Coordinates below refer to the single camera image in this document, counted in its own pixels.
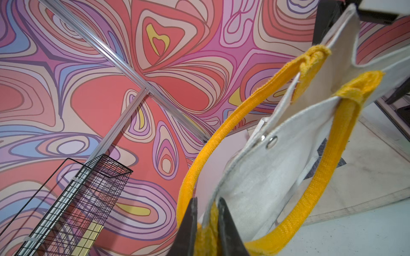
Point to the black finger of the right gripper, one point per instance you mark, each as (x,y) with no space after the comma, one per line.
(328,12)

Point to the cream canvas bag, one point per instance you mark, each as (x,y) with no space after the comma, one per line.
(376,173)

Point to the cream bag with yellow handles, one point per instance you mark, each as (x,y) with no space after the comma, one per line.
(272,185)

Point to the black wire basket, back wall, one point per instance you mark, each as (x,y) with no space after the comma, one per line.
(66,214)

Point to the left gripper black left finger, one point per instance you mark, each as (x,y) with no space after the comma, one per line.
(184,242)

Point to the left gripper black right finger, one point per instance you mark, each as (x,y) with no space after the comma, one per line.
(230,242)

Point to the aluminium frame rail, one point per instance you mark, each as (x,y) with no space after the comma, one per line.
(59,98)

